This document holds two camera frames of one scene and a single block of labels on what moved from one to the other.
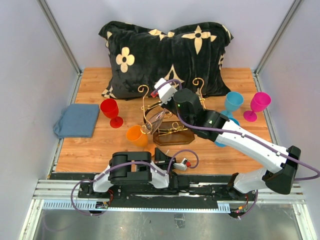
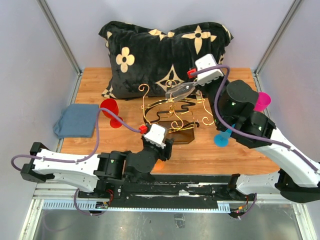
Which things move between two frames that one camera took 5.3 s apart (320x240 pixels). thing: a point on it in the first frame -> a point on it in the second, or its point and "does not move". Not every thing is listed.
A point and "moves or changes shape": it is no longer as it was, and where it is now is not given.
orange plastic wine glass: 135,134 moves or changes shape
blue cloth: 77,121 does not move
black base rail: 187,192 does not move
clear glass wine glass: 153,124 moves or changes shape
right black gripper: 167,105 -> 203,88
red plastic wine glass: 110,108 does not move
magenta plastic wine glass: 259,102 does not move
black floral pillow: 191,55 does not move
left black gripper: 161,161 -> 166,152
